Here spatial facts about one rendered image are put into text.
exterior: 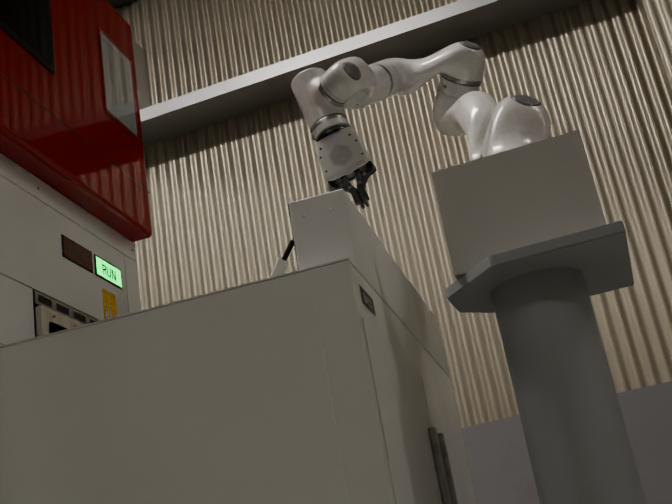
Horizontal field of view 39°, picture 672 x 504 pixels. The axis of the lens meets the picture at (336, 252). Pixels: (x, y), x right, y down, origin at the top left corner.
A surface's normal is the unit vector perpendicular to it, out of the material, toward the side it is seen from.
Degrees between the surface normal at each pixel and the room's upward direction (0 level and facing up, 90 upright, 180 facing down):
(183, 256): 90
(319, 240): 90
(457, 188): 90
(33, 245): 90
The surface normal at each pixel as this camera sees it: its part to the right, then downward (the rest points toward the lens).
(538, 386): -0.70, -0.15
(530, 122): 0.20, -0.37
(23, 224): 0.95, -0.25
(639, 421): -0.33, -0.29
